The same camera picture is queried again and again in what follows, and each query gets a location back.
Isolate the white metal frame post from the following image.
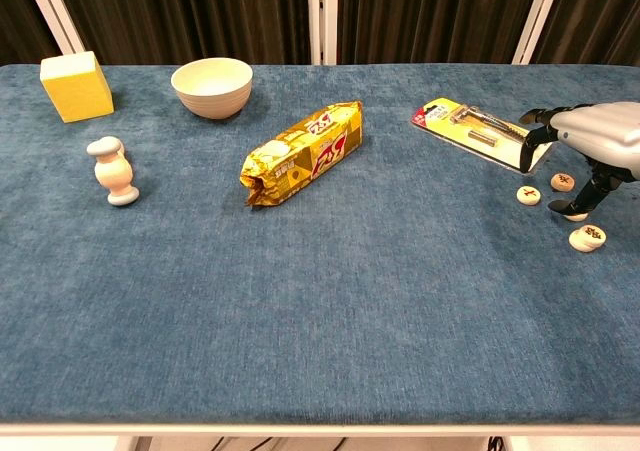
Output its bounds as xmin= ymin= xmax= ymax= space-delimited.
xmin=511 ymin=0 xmax=567 ymax=66
xmin=19 ymin=0 xmax=87 ymax=55
xmin=306 ymin=0 xmax=339 ymax=66

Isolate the wooden vase-shaped toy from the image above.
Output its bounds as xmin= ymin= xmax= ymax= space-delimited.
xmin=85 ymin=135 xmax=141 ymax=208

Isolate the razor blister pack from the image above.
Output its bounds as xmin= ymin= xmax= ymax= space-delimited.
xmin=410 ymin=96 xmax=555 ymax=175

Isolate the gold snack packet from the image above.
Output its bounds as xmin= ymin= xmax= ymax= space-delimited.
xmin=239 ymin=99 xmax=365 ymax=208

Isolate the blue table cloth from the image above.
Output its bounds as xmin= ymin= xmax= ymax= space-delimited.
xmin=0 ymin=63 xmax=640 ymax=426

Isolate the yellow cube block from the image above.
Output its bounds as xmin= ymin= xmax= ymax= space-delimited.
xmin=39 ymin=50 xmax=115 ymax=124

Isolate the black pleated curtain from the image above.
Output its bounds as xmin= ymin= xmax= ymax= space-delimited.
xmin=529 ymin=0 xmax=640 ymax=67
xmin=335 ymin=0 xmax=544 ymax=66
xmin=0 ymin=0 xmax=61 ymax=66
xmin=49 ymin=0 xmax=311 ymax=66

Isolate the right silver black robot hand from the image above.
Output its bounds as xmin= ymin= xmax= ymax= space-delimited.
xmin=518 ymin=100 xmax=640 ymax=218

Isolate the white table frame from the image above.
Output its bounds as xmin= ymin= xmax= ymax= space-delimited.
xmin=0 ymin=422 xmax=640 ymax=451

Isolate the cream ribbed bowl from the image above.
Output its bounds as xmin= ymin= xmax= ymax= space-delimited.
xmin=170 ymin=57 xmax=254 ymax=120

